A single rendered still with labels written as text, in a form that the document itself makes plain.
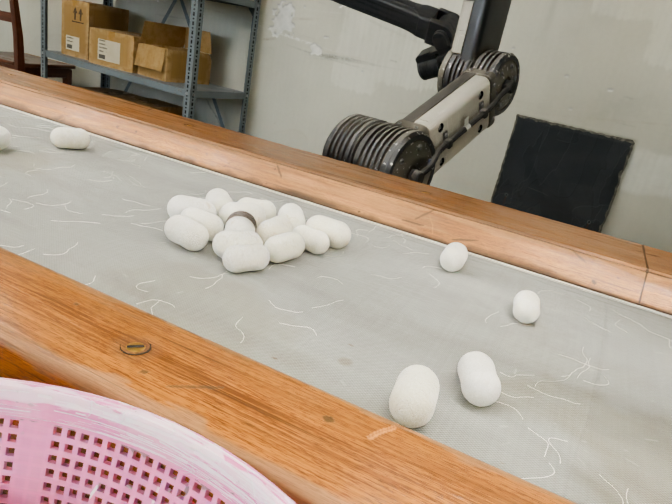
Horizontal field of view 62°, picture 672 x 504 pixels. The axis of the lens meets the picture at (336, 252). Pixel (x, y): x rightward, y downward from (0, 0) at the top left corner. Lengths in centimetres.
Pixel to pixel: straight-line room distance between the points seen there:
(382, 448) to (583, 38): 228
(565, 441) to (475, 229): 27
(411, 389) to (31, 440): 14
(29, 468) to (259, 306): 16
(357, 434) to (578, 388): 17
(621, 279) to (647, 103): 190
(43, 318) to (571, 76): 228
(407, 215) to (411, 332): 21
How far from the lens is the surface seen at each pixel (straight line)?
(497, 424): 28
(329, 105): 280
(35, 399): 21
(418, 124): 85
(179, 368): 23
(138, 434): 20
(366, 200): 54
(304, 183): 57
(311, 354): 29
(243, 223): 40
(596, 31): 242
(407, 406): 25
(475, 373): 28
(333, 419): 21
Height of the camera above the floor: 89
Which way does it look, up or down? 20 degrees down
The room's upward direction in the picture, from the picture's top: 11 degrees clockwise
